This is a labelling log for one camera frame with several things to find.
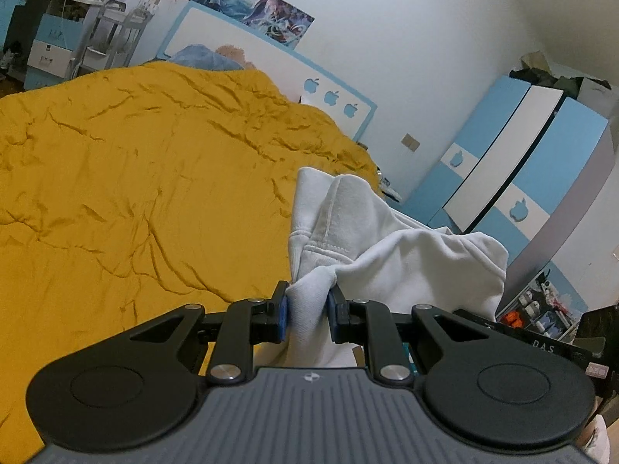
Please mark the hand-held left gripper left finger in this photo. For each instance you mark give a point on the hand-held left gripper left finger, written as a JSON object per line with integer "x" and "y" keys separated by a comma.
{"x": 282, "y": 316}

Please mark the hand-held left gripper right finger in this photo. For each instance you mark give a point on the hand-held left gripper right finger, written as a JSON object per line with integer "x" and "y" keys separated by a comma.
{"x": 332, "y": 316}

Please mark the white cotton garment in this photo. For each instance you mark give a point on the white cotton garment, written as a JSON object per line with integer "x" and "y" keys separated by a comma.
{"x": 387, "y": 261}

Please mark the display shelf with figurines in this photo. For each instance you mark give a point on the display shelf with figurines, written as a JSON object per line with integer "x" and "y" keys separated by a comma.
{"x": 541, "y": 309}

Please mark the blue and white wardrobe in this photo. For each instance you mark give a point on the blue and white wardrobe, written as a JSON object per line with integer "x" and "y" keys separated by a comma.
{"x": 527, "y": 164}

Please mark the mustard yellow blanket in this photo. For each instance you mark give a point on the mustard yellow blanket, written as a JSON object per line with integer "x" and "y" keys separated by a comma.
{"x": 145, "y": 193}

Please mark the white blue-trimmed headboard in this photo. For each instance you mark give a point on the white blue-trimmed headboard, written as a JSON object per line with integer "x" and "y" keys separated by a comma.
{"x": 271, "y": 53}

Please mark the tan plush toy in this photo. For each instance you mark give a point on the tan plush toy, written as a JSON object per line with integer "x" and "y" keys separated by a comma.
{"x": 234, "y": 54}

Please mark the dark green bag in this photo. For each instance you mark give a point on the dark green bag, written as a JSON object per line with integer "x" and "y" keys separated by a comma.
{"x": 546, "y": 77}

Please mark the blue pillow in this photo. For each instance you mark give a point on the blue pillow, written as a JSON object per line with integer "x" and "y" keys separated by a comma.
{"x": 203, "y": 57}

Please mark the grey metal cart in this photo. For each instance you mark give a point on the grey metal cart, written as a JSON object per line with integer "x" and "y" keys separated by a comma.
{"x": 113, "y": 34}

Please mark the blue and white drawer cabinet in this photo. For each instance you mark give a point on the blue and white drawer cabinet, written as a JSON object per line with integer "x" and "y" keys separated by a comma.
{"x": 51, "y": 48}

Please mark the wall light switch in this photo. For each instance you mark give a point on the wall light switch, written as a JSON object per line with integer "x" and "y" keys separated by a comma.
{"x": 411, "y": 141}

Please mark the blue-toned wall poster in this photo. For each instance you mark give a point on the blue-toned wall poster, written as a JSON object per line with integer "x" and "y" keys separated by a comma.
{"x": 278, "y": 14}

